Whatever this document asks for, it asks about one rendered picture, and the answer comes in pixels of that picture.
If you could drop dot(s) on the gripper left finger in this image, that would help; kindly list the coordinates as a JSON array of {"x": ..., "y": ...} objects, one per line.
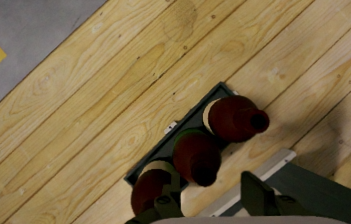
[{"x": 165, "y": 206}]

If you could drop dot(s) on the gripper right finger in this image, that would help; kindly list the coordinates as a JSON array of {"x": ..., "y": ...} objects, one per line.
[{"x": 259, "y": 199}]

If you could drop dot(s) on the dark grey tray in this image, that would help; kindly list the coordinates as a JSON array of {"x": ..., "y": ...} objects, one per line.
[{"x": 193, "y": 119}]

